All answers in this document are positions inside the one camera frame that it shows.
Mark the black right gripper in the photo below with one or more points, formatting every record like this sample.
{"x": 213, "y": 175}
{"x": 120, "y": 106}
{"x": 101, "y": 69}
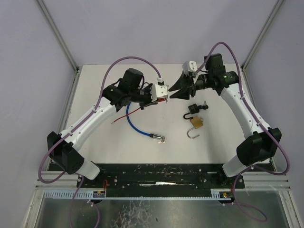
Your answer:
{"x": 191, "y": 86}

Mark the black padlock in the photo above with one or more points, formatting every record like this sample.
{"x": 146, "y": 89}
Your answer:
{"x": 193, "y": 109}

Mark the large brass padlock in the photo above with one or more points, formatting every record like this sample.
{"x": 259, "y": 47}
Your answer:
{"x": 196, "y": 124}

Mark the aluminium frame post right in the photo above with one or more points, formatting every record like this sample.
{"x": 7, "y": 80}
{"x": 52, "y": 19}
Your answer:
{"x": 265, "y": 28}

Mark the aluminium frame post left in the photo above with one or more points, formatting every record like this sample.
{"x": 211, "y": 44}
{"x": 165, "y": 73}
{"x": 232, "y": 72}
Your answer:
{"x": 53, "y": 27}

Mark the black-headed keys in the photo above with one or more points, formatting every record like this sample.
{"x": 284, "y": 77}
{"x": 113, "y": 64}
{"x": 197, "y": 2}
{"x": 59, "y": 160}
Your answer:
{"x": 204, "y": 106}

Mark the blue lock keys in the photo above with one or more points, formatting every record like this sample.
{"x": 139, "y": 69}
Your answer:
{"x": 161, "y": 139}

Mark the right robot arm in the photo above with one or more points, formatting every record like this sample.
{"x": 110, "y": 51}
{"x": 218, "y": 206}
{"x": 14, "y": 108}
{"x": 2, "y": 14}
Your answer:
{"x": 260, "y": 141}

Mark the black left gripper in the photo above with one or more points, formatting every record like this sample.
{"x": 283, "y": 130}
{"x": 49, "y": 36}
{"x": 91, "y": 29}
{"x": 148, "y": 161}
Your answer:
{"x": 147, "y": 100}

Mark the grey slotted cable duct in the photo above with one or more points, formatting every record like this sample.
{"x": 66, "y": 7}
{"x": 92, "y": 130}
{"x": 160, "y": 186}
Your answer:
{"x": 93, "y": 195}

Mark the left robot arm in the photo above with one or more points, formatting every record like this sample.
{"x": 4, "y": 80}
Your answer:
{"x": 64, "y": 148}

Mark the aluminium frame post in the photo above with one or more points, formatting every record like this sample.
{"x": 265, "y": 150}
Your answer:
{"x": 53, "y": 27}
{"x": 265, "y": 28}

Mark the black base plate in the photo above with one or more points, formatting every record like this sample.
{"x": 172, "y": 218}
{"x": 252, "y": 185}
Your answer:
{"x": 161, "y": 180}

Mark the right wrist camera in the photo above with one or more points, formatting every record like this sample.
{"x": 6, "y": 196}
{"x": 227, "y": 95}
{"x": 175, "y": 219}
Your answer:
{"x": 189, "y": 68}

